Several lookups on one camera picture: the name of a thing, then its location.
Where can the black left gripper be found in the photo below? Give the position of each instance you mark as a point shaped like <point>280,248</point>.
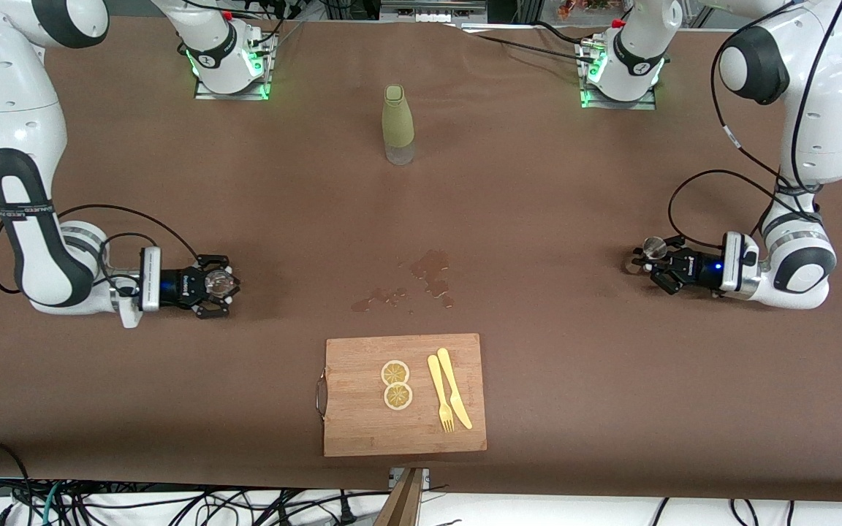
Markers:
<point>697,269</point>

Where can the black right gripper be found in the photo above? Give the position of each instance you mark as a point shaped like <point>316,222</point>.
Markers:
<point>177,286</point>

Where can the clear glass cup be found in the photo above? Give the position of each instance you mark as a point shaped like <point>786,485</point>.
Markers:
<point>218,283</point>

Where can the steel measuring jigger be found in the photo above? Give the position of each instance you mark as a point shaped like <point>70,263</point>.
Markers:
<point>655,247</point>

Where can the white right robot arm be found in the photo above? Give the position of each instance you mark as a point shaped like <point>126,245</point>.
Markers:
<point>19,124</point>

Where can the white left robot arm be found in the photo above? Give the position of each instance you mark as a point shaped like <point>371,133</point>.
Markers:
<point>830,109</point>

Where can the brown table cover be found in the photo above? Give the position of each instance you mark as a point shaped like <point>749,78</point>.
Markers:
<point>538,219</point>

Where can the lemon slice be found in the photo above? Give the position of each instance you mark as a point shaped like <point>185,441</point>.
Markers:
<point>397,397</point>
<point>395,372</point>

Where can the bamboo cutting board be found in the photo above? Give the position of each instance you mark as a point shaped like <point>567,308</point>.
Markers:
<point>362,431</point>

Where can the liquid spill puddle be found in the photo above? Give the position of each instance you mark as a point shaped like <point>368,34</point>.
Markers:
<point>432,267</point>

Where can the yellow plastic fork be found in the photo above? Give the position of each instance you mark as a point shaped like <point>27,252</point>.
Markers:
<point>437,383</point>

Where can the green sleeved glass bottle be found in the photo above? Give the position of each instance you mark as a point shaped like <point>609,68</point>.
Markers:
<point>397,120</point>

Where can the yellow plastic knife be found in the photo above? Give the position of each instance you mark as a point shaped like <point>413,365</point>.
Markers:
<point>450,380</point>

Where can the grey power strip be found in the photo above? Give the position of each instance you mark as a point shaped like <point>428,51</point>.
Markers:
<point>432,9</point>

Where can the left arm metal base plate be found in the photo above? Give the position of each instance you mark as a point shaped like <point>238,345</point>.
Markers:
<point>647,102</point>

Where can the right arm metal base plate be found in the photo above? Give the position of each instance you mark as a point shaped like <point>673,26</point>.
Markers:
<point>245,93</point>

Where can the small metal bracket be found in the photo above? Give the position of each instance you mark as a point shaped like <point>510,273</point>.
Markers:
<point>425,476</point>

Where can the wooden post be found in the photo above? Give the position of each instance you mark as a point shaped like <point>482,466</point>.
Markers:
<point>403,504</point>

